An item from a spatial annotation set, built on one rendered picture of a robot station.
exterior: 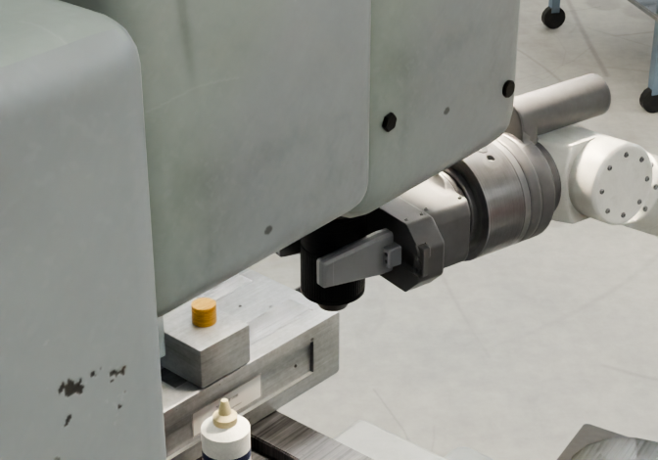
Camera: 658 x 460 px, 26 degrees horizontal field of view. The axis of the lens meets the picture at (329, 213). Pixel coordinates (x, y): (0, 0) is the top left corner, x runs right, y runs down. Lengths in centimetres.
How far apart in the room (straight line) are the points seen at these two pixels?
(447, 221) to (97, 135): 56
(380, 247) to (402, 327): 225
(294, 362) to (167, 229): 64
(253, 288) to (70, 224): 90
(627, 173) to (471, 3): 27
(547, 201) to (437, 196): 9
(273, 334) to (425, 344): 189
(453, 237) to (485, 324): 224
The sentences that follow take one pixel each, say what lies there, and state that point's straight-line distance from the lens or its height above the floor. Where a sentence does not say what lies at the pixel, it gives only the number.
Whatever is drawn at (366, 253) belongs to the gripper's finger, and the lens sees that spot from 100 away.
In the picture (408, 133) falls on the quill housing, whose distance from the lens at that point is 87.
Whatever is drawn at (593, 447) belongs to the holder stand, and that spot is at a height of 115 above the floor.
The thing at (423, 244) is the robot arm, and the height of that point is 125.
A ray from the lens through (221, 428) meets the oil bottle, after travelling 116.
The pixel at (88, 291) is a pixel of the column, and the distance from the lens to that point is 51.
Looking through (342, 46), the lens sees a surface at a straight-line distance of 76.
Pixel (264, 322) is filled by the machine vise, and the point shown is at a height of 102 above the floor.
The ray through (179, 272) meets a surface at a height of 137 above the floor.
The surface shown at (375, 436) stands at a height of 87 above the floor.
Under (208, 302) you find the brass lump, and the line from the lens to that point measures 125.
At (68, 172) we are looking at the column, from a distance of 48.
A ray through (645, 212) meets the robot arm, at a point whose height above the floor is 118.
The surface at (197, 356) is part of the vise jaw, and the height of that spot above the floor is 105.
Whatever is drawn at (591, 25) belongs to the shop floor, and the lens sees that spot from 512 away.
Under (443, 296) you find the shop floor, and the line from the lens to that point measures 337.
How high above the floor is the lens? 172
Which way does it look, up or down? 28 degrees down
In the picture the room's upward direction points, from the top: straight up
